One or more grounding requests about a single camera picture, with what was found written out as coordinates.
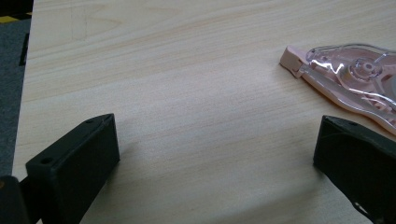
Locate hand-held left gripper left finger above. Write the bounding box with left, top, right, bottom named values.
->
left=25, top=113, right=121, bottom=224

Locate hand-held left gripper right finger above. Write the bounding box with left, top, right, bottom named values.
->
left=312, top=115, right=396, bottom=224

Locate pink correction tape dispenser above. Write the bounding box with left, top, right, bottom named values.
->
left=278, top=43, right=396, bottom=136

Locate yellow and black floor tape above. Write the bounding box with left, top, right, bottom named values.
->
left=0, top=11, right=34, bottom=25

